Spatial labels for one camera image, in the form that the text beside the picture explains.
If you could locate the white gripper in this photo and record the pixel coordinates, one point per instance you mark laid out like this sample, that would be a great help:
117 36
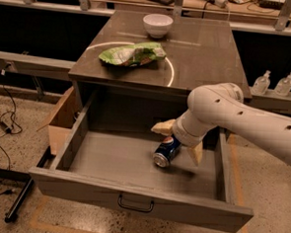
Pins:
185 135

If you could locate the blue pepsi can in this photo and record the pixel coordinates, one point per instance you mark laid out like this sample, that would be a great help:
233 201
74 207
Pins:
166 152

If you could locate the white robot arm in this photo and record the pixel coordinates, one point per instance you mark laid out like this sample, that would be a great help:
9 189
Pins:
223 105

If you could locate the grey open drawer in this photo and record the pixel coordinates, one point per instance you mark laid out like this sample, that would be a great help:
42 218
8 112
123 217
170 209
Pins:
96 166

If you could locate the grey cabinet counter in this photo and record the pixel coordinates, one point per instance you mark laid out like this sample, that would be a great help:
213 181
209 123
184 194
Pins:
133 98

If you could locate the green chip bag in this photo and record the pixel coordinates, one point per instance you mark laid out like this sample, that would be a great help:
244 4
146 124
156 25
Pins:
133 54

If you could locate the clear sanitizer bottle left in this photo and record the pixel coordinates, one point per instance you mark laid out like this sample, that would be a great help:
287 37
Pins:
261 83

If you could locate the clear sanitizer bottle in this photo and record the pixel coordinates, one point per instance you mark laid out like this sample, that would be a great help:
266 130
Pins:
261 83
283 86

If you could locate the clear sanitizer bottle right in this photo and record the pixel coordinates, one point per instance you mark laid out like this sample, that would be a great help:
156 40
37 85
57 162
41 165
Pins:
283 86

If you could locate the white bowl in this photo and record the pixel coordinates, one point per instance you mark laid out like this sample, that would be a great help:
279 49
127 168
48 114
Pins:
157 25

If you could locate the cardboard box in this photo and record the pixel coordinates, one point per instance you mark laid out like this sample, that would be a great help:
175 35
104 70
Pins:
60 120

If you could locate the wooden workbench with clutter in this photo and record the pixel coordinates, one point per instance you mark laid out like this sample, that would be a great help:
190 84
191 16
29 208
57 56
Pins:
256 15

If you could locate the black metal floor bar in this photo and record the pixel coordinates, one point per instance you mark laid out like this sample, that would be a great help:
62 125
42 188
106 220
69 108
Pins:
11 215

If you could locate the black drawer handle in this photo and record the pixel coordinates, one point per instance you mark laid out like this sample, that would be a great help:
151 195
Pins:
134 205

